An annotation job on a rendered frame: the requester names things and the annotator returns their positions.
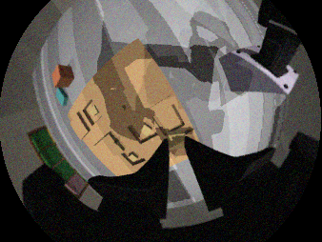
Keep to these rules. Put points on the teal rectangular block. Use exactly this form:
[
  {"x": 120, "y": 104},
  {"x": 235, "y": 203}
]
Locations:
[{"x": 62, "y": 97}]

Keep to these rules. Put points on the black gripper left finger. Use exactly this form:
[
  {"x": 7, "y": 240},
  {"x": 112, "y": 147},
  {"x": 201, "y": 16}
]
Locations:
[{"x": 148, "y": 186}]

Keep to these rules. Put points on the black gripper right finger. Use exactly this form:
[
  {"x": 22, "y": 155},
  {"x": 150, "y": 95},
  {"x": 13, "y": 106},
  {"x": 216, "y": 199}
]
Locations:
[{"x": 219, "y": 174}]

